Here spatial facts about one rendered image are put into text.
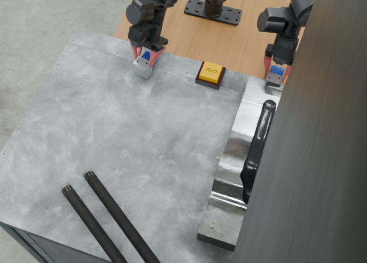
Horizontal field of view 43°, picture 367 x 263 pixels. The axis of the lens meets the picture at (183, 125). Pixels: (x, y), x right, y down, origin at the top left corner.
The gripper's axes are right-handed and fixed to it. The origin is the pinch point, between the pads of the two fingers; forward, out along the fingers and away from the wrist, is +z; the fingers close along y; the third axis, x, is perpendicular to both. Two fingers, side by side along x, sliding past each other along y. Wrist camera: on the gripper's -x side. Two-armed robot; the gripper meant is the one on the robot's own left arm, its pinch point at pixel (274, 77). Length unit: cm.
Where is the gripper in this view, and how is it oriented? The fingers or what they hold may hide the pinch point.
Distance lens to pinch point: 148.5
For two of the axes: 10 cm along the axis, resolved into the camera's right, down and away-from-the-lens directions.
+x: 3.0, -4.6, 8.4
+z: -1.9, 8.3, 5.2
